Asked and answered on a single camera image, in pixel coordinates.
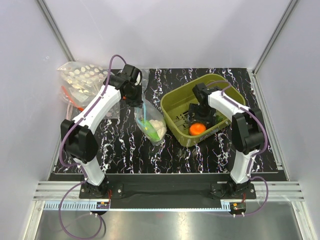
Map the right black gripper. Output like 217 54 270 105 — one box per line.
186 103 216 131

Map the green leafy red toy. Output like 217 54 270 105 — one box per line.
214 113 225 124

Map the orange carrot toy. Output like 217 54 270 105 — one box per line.
189 122 207 136

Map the clear blue-zipper bag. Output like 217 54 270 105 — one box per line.
134 92 168 147

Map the green vegetable toy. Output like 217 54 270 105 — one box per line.
137 119 160 142

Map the white cauliflower toy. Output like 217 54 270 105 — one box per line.
149 119 167 139

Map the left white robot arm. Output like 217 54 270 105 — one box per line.
58 69 143 198

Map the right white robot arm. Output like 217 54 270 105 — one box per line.
187 83 268 199

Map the clear orange-zipper bag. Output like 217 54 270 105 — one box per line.
103 68 150 120

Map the bag of white discs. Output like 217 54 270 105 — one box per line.
57 61 109 96

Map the clear red-zipper bag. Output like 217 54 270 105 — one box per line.
60 85 90 112

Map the olive green plastic bin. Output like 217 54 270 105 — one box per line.
160 73 231 147

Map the black marble pattern mat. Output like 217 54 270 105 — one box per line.
53 67 280 174

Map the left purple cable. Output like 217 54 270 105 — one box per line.
57 54 128 240

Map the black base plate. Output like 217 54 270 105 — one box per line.
79 173 257 211

